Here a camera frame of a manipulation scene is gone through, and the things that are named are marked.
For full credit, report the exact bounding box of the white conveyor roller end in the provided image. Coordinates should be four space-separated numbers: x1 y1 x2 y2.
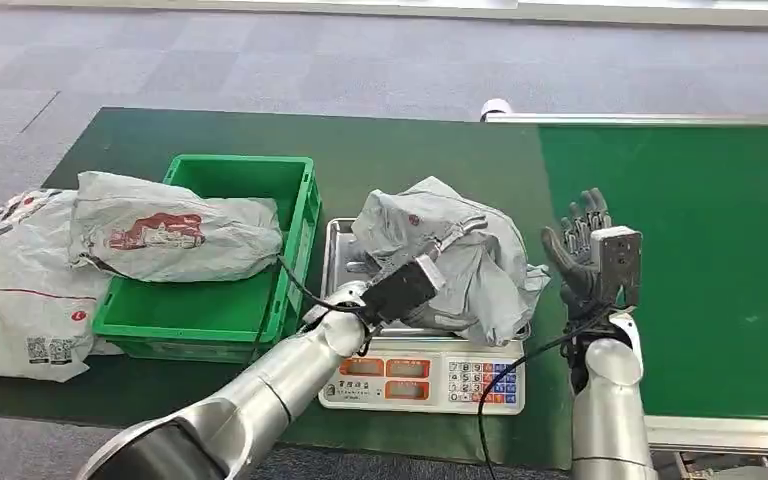
479 97 515 123

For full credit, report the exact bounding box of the aluminium conveyor frame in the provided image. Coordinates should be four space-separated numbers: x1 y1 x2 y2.
479 111 768 480

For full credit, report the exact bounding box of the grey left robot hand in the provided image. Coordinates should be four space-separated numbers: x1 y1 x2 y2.
344 247 386 277

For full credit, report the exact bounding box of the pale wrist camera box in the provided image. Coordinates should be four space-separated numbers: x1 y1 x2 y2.
588 224 644 308
360 254 448 327

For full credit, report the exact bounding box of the green plastic crate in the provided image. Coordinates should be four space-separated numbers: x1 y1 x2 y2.
91 153 323 365

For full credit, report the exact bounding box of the bright green conveyor belt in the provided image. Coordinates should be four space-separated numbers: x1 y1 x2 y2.
538 123 768 421

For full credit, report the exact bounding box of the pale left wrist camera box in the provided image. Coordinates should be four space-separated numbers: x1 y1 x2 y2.
360 254 448 327

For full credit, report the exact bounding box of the grey parcel bag red picture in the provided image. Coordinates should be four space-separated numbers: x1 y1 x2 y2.
68 170 285 285

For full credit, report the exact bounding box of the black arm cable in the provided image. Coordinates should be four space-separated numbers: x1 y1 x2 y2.
474 303 618 480
250 254 369 367

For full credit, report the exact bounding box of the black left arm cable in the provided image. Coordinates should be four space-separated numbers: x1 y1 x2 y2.
250 254 369 367

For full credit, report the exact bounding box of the large white printed parcel bag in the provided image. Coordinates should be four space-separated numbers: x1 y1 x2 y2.
0 188 124 384

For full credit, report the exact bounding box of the white electronic scale with keypad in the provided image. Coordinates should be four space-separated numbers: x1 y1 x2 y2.
316 333 527 417

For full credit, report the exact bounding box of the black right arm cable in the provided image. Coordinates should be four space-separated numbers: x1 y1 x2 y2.
474 303 618 480

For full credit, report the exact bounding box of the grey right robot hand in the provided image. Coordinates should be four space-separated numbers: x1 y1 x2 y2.
540 186 615 317

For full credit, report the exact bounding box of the white window sill ledge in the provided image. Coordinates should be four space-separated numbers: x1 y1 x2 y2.
0 0 768 30

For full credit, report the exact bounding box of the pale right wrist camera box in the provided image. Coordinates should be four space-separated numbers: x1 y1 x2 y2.
588 224 644 308

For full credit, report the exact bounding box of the ribbed steel scale tray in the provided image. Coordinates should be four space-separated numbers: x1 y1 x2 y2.
320 217 532 343

